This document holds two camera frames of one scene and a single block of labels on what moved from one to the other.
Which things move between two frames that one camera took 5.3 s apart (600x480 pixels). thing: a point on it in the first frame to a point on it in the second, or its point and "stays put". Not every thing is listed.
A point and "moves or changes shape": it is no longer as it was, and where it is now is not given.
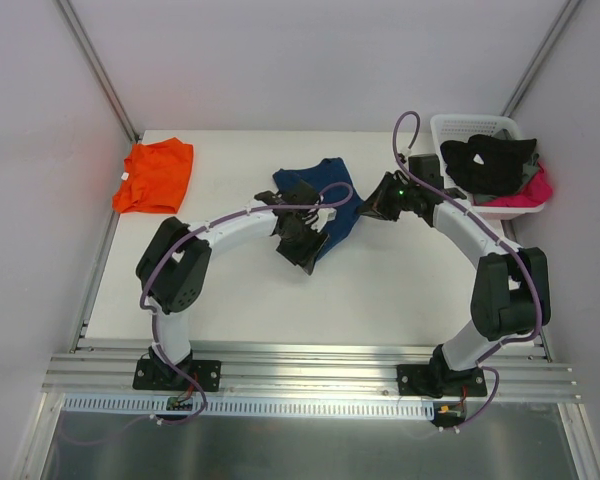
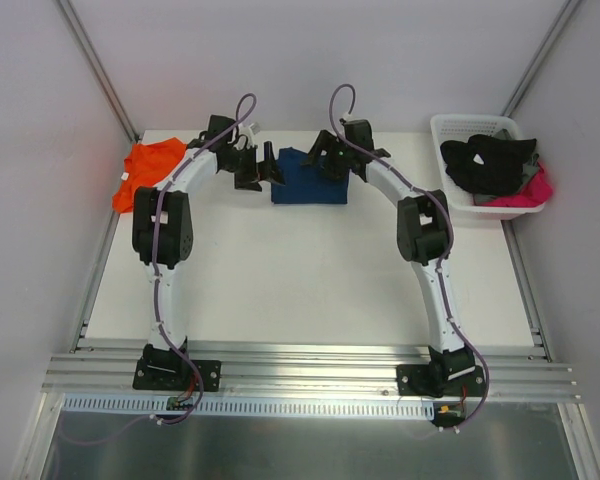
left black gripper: [300, 242] to [250, 167]
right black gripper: [385, 198] to [327, 157]
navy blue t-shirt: [336, 191] moves or changes shape
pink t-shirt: [536, 192] stays put
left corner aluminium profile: [91, 59] stays put
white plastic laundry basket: [449, 127] stays put
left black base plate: [152, 375] stays put
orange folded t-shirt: [155, 177] stays put
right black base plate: [439, 380] stays put
